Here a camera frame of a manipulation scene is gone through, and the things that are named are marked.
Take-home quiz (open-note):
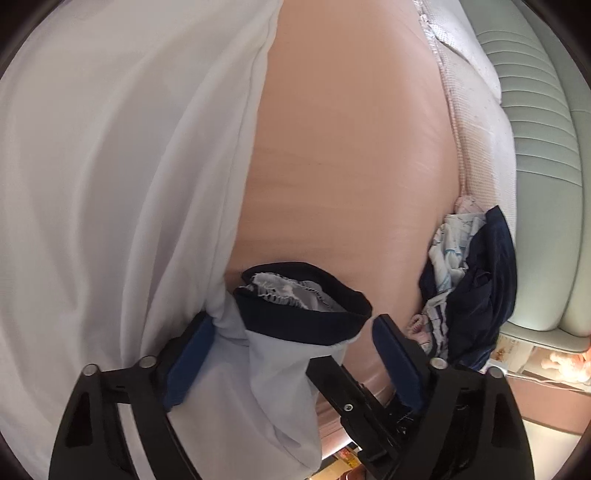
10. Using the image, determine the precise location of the pink bunny toy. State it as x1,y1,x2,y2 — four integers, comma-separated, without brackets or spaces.
539,350,588,383

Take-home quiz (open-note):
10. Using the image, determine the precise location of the white blue printed cloth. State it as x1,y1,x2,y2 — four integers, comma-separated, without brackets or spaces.
418,212,485,361

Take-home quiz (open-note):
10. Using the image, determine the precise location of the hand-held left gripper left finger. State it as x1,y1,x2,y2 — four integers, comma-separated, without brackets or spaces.
48,311,218,480

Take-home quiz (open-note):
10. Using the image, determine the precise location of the white T-shirt navy trim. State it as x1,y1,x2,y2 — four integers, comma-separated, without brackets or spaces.
0,0,374,480

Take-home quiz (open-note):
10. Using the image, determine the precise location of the pink dotted pillow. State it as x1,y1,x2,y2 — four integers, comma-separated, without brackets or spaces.
436,46,519,222
413,0,504,104

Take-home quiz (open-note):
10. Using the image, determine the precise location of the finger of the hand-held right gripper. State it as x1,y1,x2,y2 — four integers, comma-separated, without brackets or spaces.
306,353,424,480

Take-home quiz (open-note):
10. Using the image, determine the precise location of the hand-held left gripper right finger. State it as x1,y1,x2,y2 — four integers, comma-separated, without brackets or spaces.
372,315,536,480

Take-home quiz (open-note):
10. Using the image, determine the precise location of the navy garment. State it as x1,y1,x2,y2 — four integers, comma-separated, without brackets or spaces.
445,205,518,372

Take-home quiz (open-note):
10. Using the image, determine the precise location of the grey padded headboard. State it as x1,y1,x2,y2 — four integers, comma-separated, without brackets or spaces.
471,0,591,344

